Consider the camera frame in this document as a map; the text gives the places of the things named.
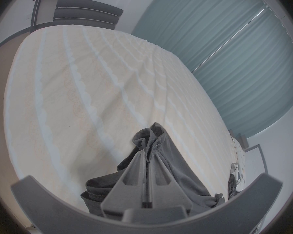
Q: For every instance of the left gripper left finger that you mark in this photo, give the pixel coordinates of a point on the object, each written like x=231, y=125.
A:
x=127, y=191

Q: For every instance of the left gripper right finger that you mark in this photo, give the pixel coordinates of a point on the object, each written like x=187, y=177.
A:
x=168, y=194

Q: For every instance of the black T-shirt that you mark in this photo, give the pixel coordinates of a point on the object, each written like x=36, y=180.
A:
x=185, y=179

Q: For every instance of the pile of clothes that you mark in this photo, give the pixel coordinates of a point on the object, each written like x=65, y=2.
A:
x=234, y=179

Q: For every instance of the bed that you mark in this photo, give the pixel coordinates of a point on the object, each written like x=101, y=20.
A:
x=88, y=94

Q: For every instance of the white printed pillow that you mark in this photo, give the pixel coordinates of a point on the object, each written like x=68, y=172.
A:
x=239, y=152

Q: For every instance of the grey bedside table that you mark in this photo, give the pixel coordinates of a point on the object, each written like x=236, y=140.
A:
x=241, y=139

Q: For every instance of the blue-green curtain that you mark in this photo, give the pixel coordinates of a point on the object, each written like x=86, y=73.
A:
x=258, y=82
x=197, y=21

